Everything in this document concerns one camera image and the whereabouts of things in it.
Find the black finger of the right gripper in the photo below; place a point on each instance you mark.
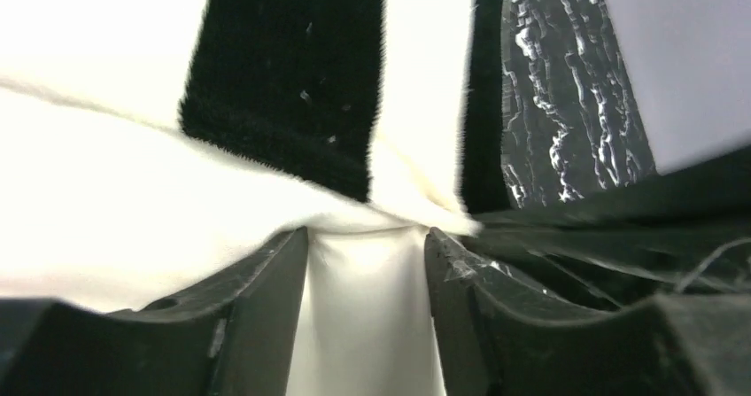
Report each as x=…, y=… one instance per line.
x=688, y=231

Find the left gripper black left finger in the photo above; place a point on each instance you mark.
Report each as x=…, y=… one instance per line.
x=231, y=334

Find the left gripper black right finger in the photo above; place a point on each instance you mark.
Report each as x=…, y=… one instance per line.
x=500, y=333

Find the white pillow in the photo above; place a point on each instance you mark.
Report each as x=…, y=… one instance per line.
x=108, y=213

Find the black white striped pillowcase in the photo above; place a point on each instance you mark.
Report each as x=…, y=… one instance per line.
x=293, y=76

